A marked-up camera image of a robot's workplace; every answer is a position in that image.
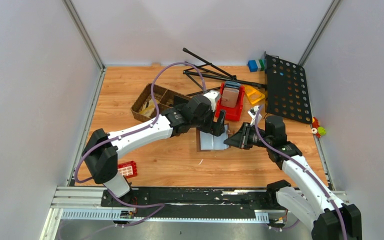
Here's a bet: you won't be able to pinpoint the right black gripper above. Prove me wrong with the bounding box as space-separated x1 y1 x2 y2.
223 122 271 150

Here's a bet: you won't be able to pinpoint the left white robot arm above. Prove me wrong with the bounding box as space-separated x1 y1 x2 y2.
81 90 226 207

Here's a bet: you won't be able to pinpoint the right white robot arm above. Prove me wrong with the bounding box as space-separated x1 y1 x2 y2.
224 115 363 240

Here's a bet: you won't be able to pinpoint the gold card in basket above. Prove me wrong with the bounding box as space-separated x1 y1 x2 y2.
138 99 155 118

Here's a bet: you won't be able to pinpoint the red plastic bin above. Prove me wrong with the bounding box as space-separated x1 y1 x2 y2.
215 82 245 122

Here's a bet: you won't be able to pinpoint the pink wallet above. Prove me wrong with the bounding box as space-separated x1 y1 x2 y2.
221 87 240 108

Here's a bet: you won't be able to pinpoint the black folded tripod stand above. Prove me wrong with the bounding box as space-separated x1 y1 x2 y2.
182 47 268 97

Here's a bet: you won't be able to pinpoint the black perforated metal tray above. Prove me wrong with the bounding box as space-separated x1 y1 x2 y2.
264 53 313 124

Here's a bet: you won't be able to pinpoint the blue green toy block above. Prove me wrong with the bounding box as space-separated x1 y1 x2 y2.
247 59 266 73

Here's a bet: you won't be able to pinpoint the woven wicker basket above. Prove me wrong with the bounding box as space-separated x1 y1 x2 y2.
130 83 191 122

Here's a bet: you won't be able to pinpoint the red green toy pieces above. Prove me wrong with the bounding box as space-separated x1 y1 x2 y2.
311 117 327 139

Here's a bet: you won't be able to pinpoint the red white small tray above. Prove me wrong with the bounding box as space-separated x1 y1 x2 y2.
117 161 138 179

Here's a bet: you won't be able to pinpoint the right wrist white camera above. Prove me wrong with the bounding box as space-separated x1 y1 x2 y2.
247 105 263 126

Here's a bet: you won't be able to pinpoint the wrist white camera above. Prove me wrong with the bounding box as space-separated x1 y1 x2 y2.
247 105 263 126
203 90 221 112

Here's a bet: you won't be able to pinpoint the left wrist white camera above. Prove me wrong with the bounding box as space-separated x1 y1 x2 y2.
203 90 221 112

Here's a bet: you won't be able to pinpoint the yellow plastic frame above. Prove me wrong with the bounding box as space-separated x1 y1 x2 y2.
244 85 266 105

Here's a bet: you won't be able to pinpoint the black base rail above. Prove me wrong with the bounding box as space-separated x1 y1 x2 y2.
51 186 300 223

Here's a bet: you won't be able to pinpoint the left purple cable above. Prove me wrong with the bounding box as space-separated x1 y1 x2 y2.
73 61 209 185

